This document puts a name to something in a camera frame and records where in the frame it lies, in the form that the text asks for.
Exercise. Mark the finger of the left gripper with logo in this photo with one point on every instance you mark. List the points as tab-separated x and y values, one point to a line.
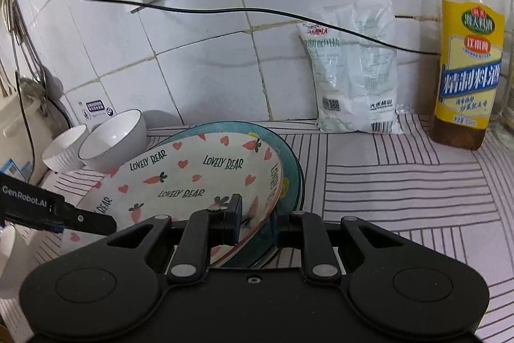
36	208

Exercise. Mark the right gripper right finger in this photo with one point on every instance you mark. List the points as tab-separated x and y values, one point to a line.
305	231

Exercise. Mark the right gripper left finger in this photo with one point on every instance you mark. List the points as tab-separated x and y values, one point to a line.
204	230

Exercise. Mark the white carrot heart plate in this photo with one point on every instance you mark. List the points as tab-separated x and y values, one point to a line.
186	175

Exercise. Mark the white bowl black rim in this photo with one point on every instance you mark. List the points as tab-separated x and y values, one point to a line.
115	142

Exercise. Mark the white ribbed bowl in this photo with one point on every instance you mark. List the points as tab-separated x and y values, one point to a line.
62	154

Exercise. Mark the white salt bag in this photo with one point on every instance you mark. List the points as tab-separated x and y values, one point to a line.
356	77

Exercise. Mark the white patterned table mat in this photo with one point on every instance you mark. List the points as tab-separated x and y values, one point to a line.
457	202

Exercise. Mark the clear vinegar bottle yellow cap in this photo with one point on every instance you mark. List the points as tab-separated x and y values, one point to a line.
501	126

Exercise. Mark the yellow label cooking wine bottle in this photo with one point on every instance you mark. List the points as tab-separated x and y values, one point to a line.
469	35

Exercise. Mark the wall sticker label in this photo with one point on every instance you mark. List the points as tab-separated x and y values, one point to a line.
94	111

